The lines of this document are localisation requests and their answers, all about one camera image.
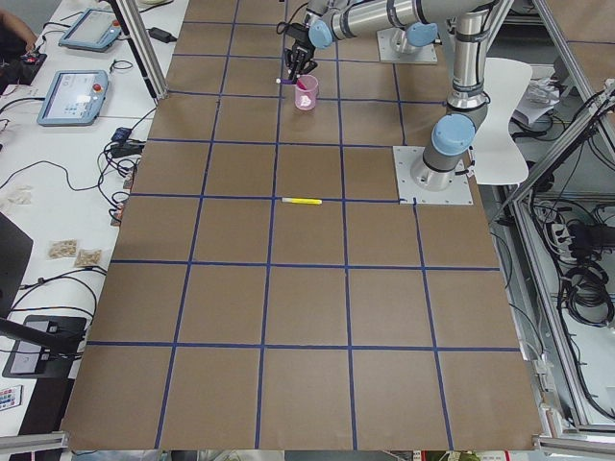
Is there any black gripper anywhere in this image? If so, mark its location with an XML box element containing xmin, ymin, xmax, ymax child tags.
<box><xmin>283</xmin><ymin>23</ymin><xmax>318</xmax><ymax>83</ymax></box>

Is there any purple marker pen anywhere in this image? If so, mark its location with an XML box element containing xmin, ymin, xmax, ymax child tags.
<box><xmin>276</xmin><ymin>78</ymin><xmax>298</xmax><ymax>85</ymax></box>

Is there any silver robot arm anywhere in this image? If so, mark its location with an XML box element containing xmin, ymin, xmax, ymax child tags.
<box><xmin>390</xmin><ymin>22</ymin><xmax>438</xmax><ymax>55</ymax></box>
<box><xmin>276</xmin><ymin>1</ymin><xmax>499</xmax><ymax>192</ymax></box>

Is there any pink mesh cup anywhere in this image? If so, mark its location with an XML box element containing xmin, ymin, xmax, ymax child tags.
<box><xmin>294</xmin><ymin>75</ymin><xmax>319</xmax><ymax>110</ymax></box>

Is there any yellow marker pen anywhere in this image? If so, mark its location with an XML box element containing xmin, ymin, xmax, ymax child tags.
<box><xmin>281</xmin><ymin>197</ymin><xmax>323</xmax><ymax>206</ymax></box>

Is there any black power adapter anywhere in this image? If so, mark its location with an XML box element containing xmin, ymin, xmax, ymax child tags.
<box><xmin>148</xmin><ymin>27</ymin><xmax>177</xmax><ymax>43</ymax></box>

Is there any small blue black box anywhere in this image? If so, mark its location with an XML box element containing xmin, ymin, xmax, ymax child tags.
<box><xmin>111</xmin><ymin>127</ymin><xmax>132</xmax><ymax>144</ymax></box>

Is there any far blue teach pendant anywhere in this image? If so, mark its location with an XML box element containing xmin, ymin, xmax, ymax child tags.
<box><xmin>59</xmin><ymin>9</ymin><xmax>122</xmax><ymax>52</ymax></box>

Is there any blue teach pendant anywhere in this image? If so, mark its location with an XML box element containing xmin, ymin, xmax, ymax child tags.
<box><xmin>59</xmin><ymin>9</ymin><xmax>122</xmax><ymax>52</ymax></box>
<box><xmin>37</xmin><ymin>70</ymin><xmax>109</xmax><ymax>127</ymax></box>

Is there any near blue teach pendant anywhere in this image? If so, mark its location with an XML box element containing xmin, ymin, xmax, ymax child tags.
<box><xmin>37</xmin><ymin>70</ymin><xmax>109</xmax><ymax>127</ymax></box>

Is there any white plastic chair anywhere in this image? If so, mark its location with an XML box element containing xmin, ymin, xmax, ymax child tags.
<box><xmin>454</xmin><ymin>58</ymin><xmax>532</xmax><ymax>185</ymax></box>

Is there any snack packet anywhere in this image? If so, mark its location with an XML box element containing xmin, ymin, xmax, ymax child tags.
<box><xmin>46</xmin><ymin>239</ymin><xmax>79</xmax><ymax>259</ymax></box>
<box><xmin>74</xmin><ymin>249</ymin><xmax>103</xmax><ymax>268</ymax></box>

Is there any remote control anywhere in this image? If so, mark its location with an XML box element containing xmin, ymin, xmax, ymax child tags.
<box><xmin>0</xmin><ymin>384</ymin><xmax>23</xmax><ymax>411</ymax></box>

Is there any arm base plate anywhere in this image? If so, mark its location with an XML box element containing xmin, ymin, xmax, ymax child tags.
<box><xmin>392</xmin><ymin>146</ymin><xmax>474</xmax><ymax>206</ymax></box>
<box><xmin>377</xmin><ymin>23</ymin><xmax>438</xmax><ymax>64</ymax></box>

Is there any aluminium frame post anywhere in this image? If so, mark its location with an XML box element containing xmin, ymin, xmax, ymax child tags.
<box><xmin>109</xmin><ymin>0</ymin><xmax>168</xmax><ymax>101</ymax></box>

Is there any black cable coil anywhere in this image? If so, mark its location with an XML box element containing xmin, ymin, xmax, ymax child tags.
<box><xmin>559</xmin><ymin>266</ymin><xmax>611</xmax><ymax>328</ymax></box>

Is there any black camera stand base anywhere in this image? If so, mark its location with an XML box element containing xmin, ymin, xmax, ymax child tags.
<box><xmin>1</xmin><ymin>315</ymin><xmax>86</xmax><ymax>379</ymax></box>

